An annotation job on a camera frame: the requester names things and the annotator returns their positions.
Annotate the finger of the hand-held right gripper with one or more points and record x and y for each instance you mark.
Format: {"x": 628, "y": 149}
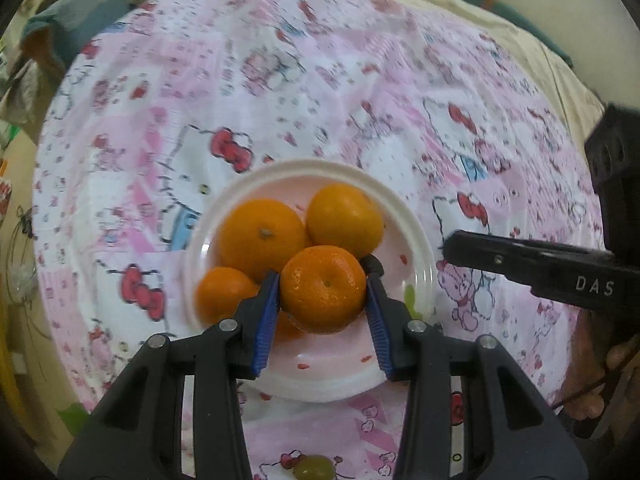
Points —
{"x": 500, "y": 260}

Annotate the large orange with stem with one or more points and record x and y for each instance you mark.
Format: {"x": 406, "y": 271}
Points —
{"x": 262, "y": 237}

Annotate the small orange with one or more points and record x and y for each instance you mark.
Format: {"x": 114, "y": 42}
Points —
{"x": 222, "y": 295}
{"x": 287, "y": 329}

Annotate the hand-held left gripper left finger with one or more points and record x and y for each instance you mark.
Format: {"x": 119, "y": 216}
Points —
{"x": 265, "y": 325}

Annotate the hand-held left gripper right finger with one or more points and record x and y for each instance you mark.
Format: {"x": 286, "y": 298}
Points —
{"x": 379, "y": 330}

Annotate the pink cartoon printed bedsheet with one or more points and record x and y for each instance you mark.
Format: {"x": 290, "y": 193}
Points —
{"x": 350, "y": 85}

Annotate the person's right hand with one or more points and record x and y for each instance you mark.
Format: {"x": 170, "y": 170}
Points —
{"x": 585, "y": 360}

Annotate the medium orange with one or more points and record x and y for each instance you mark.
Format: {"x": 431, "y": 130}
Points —
{"x": 322, "y": 290}

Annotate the teal cloth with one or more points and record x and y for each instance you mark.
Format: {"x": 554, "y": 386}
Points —
{"x": 500, "y": 10}

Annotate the green grape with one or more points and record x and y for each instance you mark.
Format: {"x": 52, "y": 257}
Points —
{"x": 312, "y": 467}

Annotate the blue pillow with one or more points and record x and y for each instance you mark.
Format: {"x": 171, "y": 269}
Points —
{"x": 80, "y": 15}

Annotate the white round plate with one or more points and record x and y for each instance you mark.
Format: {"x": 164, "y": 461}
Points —
{"x": 325, "y": 362}

